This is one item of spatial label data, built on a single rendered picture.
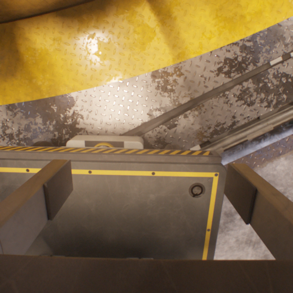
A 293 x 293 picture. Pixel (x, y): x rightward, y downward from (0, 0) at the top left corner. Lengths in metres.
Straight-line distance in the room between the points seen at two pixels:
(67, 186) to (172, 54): 0.71
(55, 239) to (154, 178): 0.34
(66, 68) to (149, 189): 0.55
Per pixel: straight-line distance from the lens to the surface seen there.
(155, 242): 0.64
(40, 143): 0.82
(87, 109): 0.84
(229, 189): 0.17
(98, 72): 0.82
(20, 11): 0.88
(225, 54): 0.86
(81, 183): 0.56
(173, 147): 0.72
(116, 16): 0.84
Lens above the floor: 0.80
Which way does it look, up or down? 73 degrees down
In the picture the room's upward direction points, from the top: 180 degrees clockwise
